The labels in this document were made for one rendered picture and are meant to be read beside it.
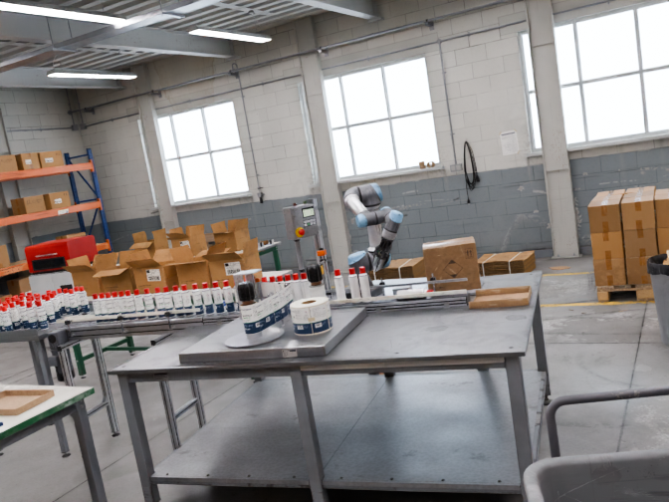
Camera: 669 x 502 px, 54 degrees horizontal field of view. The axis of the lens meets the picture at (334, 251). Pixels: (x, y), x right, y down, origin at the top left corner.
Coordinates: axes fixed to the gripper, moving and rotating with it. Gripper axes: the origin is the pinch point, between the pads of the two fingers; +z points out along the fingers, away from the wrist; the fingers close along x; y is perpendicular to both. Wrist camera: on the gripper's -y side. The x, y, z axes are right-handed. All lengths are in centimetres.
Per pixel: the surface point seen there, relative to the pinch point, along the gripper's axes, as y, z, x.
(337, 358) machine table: 82, 19, 15
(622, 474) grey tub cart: 167, -30, 118
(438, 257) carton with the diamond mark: -18.8, -15.8, 27.5
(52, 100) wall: -578, 155, -756
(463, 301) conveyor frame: 5, -6, 52
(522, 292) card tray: -13, -18, 77
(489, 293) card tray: -13, -10, 62
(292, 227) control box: 2, -2, -55
